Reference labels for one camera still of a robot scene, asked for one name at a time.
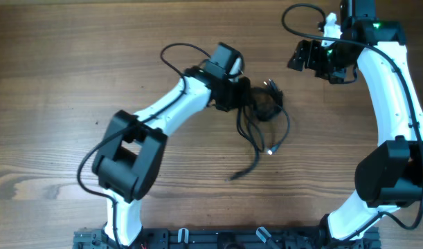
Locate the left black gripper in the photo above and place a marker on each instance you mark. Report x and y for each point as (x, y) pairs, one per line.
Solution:
(245, 84)

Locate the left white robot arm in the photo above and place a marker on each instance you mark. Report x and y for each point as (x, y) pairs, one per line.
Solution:
(129, 157)

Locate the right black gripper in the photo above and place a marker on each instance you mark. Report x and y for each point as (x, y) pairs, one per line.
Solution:
(313, 48)

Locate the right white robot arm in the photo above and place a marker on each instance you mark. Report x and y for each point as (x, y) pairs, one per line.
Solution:
(391, 177)

